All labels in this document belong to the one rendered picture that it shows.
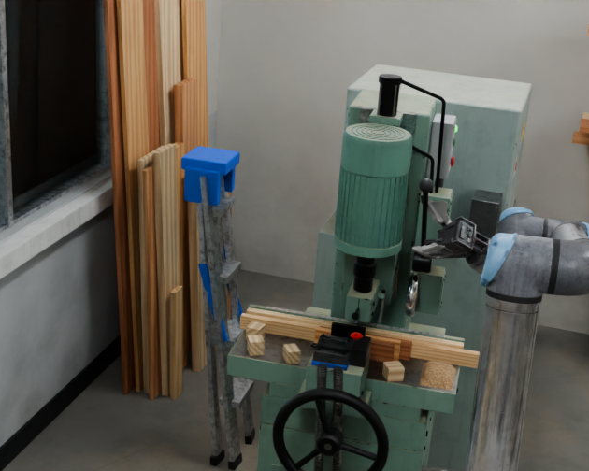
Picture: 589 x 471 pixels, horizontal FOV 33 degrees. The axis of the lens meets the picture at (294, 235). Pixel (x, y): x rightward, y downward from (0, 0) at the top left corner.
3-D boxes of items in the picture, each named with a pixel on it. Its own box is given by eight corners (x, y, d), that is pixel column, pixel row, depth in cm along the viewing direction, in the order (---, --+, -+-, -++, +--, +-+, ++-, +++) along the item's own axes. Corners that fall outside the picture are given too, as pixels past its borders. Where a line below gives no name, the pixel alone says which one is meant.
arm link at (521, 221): (540, 225, 267) (537, 265, 261) (497, 220, 269) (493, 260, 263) (545, 206, 259) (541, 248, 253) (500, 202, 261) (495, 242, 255)
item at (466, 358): (239, 328, 275) (240, 316, 273) (241, 325, 276) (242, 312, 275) (486, 370, 262) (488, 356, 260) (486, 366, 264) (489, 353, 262)
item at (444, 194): (414, 246, 274) (420, 194, 268) (418, 235, 282) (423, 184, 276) (444, 249, 272) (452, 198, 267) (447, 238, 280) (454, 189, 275)
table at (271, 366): (214, 392, 254) (215, 371, 252) (246, 339, 282) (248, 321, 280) (451, 435, 243) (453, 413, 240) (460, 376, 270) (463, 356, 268)
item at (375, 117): (366, 141, 259) (373, 77, 253) (371, 133, 266) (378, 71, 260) (397, 145, 258) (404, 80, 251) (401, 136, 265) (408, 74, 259)
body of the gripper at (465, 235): (459, 213, 244) (495, 234, 249) (436, 223, 251) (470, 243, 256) (454, 240, 240) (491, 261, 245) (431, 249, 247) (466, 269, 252)
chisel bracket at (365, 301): (343, 324, 262) (346, 295, 259) (352, 303, 275) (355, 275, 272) (370, 329, 261) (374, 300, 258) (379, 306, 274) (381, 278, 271)
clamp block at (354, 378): (302, 397, 249) (305, 365, 245) (313, 372, 261) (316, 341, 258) (360, 407, 246) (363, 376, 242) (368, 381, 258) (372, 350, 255)
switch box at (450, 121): (424, 177, 277) (432, 121, 271) (428, 166, 286) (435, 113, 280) (447, 179, 275) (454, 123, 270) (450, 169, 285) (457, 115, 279)
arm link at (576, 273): (622, 249, 196) (591, 217, 262) (557, 242, 198) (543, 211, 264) (614, 306, 197) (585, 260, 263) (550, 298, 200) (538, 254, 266)
